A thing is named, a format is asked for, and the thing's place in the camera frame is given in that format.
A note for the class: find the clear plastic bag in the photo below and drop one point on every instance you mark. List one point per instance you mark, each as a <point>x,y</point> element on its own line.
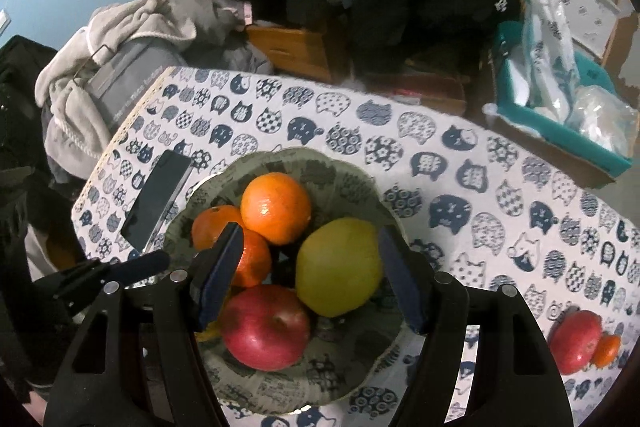
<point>600,117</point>

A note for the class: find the small orange tangerine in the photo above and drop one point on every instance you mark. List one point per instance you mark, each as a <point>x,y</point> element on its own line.
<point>607,352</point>

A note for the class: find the black bag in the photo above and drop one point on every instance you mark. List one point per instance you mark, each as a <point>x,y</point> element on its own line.
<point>25,82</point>

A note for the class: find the printed plastic bag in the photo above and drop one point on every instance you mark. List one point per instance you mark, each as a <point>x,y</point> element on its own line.
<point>545,17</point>

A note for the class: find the cardboard box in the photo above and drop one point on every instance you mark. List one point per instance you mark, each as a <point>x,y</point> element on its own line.
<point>425,89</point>
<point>550,157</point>

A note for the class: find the green ceramic bowl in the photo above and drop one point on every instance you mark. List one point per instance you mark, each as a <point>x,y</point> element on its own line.
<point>340,187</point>

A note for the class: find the black smartphone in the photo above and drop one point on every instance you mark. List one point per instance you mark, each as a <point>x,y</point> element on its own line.
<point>155,202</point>

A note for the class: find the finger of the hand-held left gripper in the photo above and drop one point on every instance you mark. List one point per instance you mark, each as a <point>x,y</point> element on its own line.
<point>140,264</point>

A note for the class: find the large yellow green fruit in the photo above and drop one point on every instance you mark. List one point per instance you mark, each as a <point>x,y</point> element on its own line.
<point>337,272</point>

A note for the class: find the cat print tablecloth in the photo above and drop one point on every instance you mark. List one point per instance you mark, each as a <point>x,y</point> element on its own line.
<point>450,167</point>

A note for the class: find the white light switch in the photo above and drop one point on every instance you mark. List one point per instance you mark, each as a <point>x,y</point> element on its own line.
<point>3,21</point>

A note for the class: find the teal plastic bin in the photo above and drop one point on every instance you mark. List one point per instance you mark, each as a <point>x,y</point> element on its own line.
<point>550,132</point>

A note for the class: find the red apple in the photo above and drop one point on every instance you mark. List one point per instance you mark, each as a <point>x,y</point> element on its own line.
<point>265,327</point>
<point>575,342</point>

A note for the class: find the large orange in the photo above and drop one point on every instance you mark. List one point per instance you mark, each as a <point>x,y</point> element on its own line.
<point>275,207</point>

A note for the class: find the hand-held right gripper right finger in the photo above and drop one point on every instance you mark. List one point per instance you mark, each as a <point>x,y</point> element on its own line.
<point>402,282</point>

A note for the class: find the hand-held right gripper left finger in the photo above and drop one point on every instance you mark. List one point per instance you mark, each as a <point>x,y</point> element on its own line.
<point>220,277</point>

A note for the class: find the white patterned storage box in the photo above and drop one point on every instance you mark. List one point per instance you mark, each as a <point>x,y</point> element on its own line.
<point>595,17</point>

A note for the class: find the grey crumpled clothes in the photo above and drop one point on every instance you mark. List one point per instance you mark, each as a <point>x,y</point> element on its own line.
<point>210,17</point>

